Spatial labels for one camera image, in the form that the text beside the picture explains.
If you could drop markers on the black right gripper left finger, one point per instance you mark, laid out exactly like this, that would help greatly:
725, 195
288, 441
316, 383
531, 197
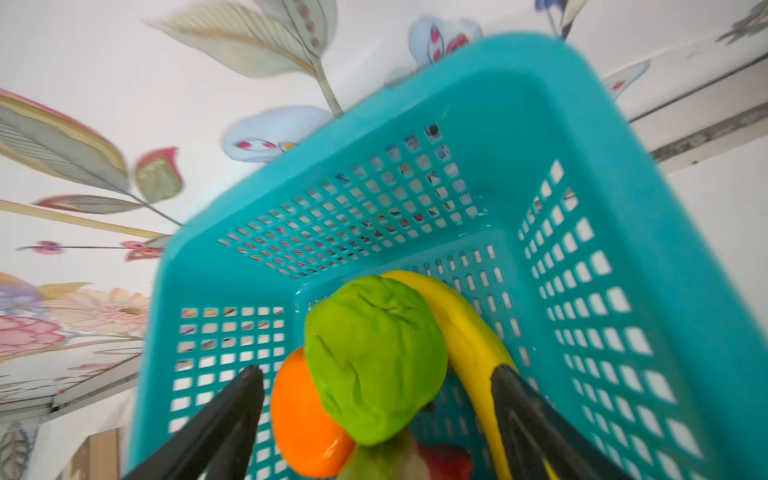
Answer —
218, 441

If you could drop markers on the aluminium corner post right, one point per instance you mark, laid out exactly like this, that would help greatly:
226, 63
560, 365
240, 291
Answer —
720, 116

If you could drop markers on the aluminium corner post left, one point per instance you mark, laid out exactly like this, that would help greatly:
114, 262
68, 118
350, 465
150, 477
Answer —
102, 386

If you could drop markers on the yellow banana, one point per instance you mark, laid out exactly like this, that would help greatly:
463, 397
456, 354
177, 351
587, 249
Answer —
474, 351

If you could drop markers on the aluminium corner post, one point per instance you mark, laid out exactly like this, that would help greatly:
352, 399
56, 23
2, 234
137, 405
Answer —
102, 386
720, 116

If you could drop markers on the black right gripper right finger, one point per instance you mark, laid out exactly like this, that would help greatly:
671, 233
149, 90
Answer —
538, 442

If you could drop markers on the green round fruit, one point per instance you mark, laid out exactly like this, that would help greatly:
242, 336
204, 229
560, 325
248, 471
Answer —
376, 356

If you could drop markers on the wooden chess board box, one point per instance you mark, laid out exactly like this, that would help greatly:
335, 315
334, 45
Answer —
97, 458

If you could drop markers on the red dragon fruit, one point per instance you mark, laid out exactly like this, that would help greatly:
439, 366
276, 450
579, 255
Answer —
404, 457

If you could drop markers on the teal plastic basket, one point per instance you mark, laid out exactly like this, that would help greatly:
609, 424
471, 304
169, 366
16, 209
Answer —
506, 172

